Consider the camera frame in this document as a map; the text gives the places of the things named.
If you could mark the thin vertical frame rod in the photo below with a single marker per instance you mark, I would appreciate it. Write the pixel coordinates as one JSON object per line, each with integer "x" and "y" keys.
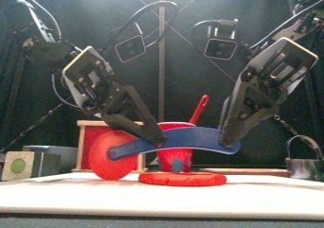
{"x": 161, "y": 74}

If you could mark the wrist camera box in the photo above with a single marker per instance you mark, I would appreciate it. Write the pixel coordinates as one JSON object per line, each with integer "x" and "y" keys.
{"x": 131, "y": 47}
{"x": 220, "y": 47}

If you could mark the wooden box with red front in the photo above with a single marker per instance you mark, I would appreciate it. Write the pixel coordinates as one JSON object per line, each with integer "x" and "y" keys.
{"x": 81, "y": 149}

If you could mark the block with green circle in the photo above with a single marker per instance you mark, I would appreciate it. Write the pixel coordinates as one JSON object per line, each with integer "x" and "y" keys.
{"x": 20, "y": 166}

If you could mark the white cutting board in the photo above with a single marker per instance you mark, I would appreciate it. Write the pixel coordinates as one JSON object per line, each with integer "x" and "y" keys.
{"x": 105, "y": 197}

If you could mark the red plastic spatula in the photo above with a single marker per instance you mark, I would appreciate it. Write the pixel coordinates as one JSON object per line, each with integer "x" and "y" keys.
{"x": 202, "y": 107}

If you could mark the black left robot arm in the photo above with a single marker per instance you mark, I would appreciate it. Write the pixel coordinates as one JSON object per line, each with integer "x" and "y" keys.
{"x": 46, "y": 52}

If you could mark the red plastic cup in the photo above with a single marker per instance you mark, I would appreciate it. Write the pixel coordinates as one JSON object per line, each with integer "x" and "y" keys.
{"x": 165, "y": 161}

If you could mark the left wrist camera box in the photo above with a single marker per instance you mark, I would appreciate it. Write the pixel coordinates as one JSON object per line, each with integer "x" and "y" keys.
{"x": 131, "y": 47}

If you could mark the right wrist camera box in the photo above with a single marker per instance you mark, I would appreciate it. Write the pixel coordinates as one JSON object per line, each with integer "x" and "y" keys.
{"x": 220, "y": 47}

